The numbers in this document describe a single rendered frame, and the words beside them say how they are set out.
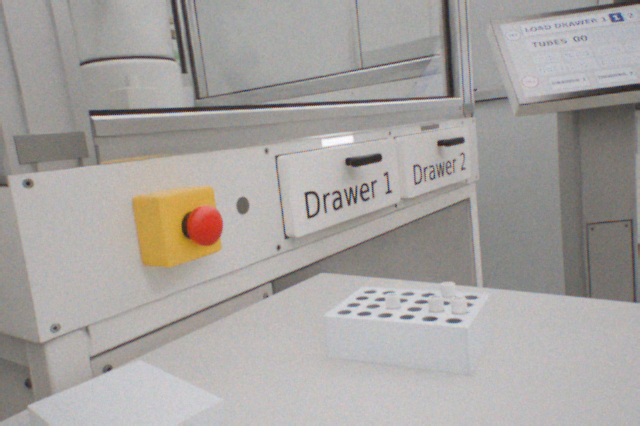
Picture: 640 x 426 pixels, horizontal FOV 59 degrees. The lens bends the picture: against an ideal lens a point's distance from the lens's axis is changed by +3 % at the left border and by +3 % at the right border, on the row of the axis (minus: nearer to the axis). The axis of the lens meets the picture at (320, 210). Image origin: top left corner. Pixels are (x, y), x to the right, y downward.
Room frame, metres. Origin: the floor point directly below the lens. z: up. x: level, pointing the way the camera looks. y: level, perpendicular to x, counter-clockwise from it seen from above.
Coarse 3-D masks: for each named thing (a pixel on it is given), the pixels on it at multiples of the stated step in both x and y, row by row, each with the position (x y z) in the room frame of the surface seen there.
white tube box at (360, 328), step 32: (384, 288) 0.51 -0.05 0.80; (352, 320) 0.44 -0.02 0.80; (384, 320) 0.42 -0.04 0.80; (416, 320) 0.42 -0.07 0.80; (448, 320) 0.42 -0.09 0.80; (480, 320) 0.42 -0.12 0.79; (352, 352) 0.44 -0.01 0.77; (384, 352) 0.42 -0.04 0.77; (416, 352) 0.41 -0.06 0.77; (448, 352) 0.40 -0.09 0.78; (480, 352) 0.42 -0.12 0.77
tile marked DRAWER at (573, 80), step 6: (582, 72) 1.42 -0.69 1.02; (552, 78) 1.42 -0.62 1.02; (558, 78) 1.42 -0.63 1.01; (564, 78) 1.42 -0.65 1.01; (570, 78) 1.42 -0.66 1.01; (576, 78) 1.41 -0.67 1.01; (582, 78) 1.41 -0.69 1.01; (588, 78) 1.41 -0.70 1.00; (552, 84) 1.41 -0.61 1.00; (558, 84) 1.41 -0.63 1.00; (564, 84) 1.40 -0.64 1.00; (570, 84) 1.40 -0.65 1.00; (576, 84) 1.40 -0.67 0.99; (582, 84) 1.40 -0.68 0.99; (588, 84) 1.40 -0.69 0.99; (552, 90) 1.40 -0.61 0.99
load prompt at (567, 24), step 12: (612, 12) 1.55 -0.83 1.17; (624, 12) 1.54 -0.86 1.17; (636, 12) 1.54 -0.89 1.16; (528, 24) 1.55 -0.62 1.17; (540, 24) 1.55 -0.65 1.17; (552, 24) 1.54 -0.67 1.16; (564, 24) 1.54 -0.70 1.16; (576, 24) 1.53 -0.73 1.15; (588, 24) 1.53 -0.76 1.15; (600, 24) 1.52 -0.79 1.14; (612, 24) 1.52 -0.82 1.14; (528, 36) 1.52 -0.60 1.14
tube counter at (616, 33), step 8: (584, 32) 1.51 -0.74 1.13; (592, 32) 1.51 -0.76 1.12; (600, 32) 1.50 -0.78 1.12; (608, 32) 1.50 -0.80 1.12; (616, 32) 1.50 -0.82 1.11; (624, 32) 1.50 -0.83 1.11; (632, 32) 1.49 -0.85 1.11; (576, 40) 1.50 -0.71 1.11; (584, 40) 1.49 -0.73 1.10; (592, 40) 1.49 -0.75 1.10; (600, 40) 1.49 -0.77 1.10; (608, 40) 1.48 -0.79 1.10
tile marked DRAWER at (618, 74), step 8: (600, 72) 1.42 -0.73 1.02; (608, 72) 1.42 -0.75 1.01; (616, 72) 1.41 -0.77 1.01; (624, 72) 1.41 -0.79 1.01; (632, 72) 1.41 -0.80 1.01; (600, 80) 1.40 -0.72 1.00; (608, 80) 1.40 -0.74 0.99; (616, 80) 1.40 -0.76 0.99; (624, 80) 1.39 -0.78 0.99; (632, 80) 1.39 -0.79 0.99
